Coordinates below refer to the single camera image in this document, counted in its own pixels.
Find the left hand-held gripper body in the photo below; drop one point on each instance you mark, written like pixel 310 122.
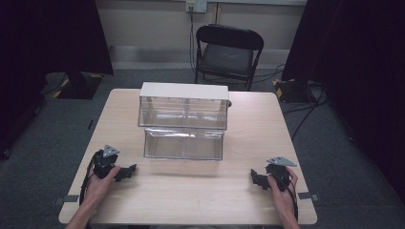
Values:
pixel 103 165

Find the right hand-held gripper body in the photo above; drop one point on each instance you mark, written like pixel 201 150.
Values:
pixel 280 173

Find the person's right hand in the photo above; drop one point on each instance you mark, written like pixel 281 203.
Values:
pixel 281 195

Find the person's left hand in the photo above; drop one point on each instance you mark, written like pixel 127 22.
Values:
pixel 97 187

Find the grey tape strip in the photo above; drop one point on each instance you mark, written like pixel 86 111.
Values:
pixel 67 199
pixel 308 196

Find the clear plastic drawer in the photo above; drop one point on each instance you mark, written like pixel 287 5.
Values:
pixel 184 144

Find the small dark round object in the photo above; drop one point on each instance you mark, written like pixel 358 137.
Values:
pixel 229 103

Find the clear drawer cabinet white top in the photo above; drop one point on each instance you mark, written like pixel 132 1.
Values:
pixel 183 106

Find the black stand base striped tape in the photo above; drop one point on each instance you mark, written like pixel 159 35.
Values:
pixel 291 90
pixel 76 86

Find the black folding chair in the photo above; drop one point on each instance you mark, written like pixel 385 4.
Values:
pixel 227 54

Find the dark curtain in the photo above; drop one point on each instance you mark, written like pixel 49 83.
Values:
pixel 47 38
pixel 356 63

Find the white wall socket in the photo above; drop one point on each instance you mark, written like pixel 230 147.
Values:
pixel 196 5

